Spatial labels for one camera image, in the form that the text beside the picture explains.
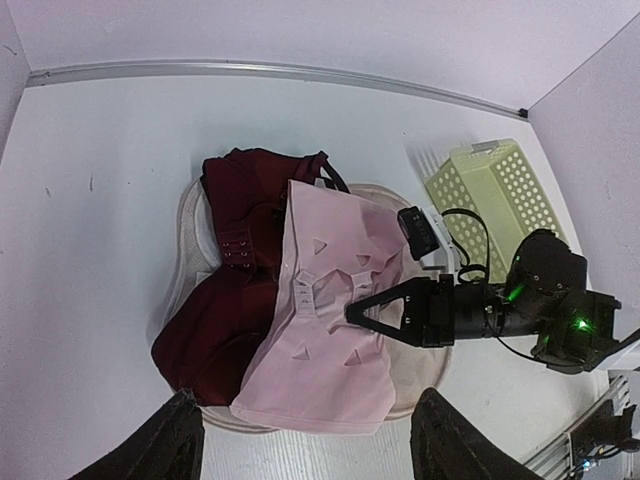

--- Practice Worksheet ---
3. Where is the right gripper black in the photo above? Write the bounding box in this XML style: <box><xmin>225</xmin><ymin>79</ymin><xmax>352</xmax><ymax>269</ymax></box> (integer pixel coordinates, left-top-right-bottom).
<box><xmin>346</xmin><ymin>230</ymin><xmax>620</xmax><ymax>373</ymax></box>

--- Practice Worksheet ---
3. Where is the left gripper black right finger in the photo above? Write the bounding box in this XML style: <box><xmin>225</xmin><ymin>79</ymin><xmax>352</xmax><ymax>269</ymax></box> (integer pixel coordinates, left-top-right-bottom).
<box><xmin>410</xmin><ymin>387</ymin><xmax>539</xmax><ymax>480</ymax></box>

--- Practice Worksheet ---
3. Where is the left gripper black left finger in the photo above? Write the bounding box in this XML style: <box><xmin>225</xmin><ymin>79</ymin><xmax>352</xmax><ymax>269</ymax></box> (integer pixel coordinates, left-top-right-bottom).
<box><xmin>74</xmin><ymin>389</ymin><xmax>205</xmax><ymax>480</ymax></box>

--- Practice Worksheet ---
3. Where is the floral mesh laundry bag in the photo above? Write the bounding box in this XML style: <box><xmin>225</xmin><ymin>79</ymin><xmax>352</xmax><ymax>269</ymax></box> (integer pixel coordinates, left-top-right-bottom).
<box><xmin>164</xmin><ymin>180</ymin><xmax>453</xmax><ymax>435</ymax></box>

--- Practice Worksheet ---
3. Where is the pink bra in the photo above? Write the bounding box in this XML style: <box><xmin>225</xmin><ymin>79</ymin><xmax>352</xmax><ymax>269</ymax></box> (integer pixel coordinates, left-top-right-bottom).
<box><xmin>230</xmin><ymin>181</ymin><xmax>405</xmax><ymax>435</ymax></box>

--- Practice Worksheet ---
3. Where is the dark red bra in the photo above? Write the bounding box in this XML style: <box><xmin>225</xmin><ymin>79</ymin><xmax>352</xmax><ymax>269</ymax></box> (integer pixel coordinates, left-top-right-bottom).
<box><xmin>151</xmin><ymin>148</ymin><xmax>348</xmax><ymax>407</ymax></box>

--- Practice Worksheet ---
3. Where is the light green plastic basket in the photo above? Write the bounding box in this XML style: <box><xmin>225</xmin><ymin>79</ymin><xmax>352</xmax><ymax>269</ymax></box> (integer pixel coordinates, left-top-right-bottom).
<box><xmin>420</xmin><ymin>139</ymin><xmax>566</xmax><ymax>283</ymax></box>

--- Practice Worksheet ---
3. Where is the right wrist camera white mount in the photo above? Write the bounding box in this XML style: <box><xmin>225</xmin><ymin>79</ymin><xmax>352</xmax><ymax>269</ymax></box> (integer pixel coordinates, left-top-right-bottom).
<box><xmin>397</xmin><ymin>206</ymin><xmax>456</xmax><ymax>274</ymax></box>

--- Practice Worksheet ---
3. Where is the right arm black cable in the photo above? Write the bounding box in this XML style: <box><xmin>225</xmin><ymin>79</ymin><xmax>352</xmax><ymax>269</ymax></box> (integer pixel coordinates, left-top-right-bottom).
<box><xmin>439</xmin><ymin>208</ymin><xmax>494</xmax><ymax>286</ymax></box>

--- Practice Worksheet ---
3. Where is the aluminium front rail frame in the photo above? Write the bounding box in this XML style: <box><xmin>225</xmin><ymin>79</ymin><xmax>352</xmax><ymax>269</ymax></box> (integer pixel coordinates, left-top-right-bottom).
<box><xmin>524</xmin><ymin>375</ymin><xmax>639</xmax><ymax>479</ymax></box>

